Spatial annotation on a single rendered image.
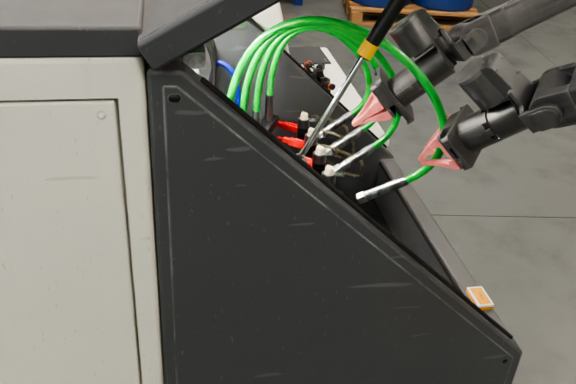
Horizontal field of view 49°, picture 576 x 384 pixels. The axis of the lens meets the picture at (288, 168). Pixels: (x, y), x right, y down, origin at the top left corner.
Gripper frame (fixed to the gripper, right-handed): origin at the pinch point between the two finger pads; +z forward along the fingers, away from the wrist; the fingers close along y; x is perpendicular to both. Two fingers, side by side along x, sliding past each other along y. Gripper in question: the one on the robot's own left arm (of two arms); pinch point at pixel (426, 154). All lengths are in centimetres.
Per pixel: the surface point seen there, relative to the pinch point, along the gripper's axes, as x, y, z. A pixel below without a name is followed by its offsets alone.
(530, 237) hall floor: 119, -147, 100
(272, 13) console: -35, -26, 29
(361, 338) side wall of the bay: 10.2, 30.2, 7.4
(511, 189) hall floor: 113, -186, 118
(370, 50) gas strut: -23.4, 21.5, -20.5
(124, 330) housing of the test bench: -16, 50, 19
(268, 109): -20.4, -12.3, 35.2
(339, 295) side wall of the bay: 1.3, 31.0, 3.1
